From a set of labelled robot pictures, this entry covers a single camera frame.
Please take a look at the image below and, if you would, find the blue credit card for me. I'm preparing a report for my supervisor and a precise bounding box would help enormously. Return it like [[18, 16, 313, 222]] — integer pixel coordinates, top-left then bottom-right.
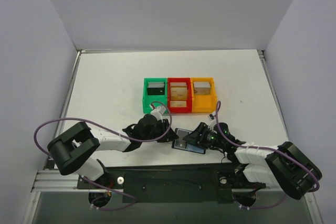
[[187, 144, 206, 154]]

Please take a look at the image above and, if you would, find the black card stack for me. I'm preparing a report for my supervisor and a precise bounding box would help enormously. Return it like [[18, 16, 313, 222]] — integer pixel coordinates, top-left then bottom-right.
[[146, 82, 165, 95]]

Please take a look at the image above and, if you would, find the orange plastic bin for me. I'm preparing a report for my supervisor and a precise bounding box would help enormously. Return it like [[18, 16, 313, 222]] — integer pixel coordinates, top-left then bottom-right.
[[190, 77, 217, 113]]

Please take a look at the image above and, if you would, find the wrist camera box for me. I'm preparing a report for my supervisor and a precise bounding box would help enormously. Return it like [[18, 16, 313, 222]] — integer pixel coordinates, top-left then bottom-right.
[[150, 106, 166, 120], [208, 111, 217, 129]]

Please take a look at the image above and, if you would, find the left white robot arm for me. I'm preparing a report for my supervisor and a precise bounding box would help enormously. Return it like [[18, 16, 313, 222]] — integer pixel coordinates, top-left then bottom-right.
[[47, 114, 178, 181]]

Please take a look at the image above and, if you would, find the dark grey credit card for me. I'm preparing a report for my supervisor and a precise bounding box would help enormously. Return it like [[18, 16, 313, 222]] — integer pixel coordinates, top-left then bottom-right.
[[173, 129, 190, 150]]

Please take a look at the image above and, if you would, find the green plastic bin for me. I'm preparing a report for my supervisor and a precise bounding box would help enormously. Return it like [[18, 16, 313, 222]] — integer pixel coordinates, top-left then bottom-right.
[[142, 78, 167, 114]]

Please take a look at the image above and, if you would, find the red plastic bin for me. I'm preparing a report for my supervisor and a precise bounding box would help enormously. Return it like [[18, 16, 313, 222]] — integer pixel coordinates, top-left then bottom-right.
[[167, 78, 192, 114]]

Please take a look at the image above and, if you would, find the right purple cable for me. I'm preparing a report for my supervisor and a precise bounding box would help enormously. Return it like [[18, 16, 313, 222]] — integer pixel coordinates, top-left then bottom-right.
[[214, 100, 321, 210]]

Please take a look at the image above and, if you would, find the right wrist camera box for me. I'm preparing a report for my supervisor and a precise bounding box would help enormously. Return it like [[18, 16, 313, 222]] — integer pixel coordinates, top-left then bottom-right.
[[208, 111, 217, 129]]

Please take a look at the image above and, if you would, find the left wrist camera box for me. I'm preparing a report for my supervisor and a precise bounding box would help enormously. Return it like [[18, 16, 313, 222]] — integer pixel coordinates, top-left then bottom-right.
[[150, 106, 166, 120]]

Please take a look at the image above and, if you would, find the black leather card holder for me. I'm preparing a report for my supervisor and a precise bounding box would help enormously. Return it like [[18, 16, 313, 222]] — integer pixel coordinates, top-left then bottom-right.
[[171, 127, 207, 155]]

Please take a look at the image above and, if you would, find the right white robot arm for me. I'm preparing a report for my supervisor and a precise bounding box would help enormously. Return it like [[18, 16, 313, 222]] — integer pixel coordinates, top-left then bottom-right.
[[183, 122, 322, 200]]

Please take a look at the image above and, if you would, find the aluminium frame rail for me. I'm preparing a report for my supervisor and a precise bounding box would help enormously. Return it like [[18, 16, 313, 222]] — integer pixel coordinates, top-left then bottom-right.
[[31, 49, 111, 193]]

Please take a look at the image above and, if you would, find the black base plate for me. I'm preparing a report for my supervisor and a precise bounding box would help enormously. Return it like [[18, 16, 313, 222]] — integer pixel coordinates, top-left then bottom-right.
[[76, 162, 267, 205]]

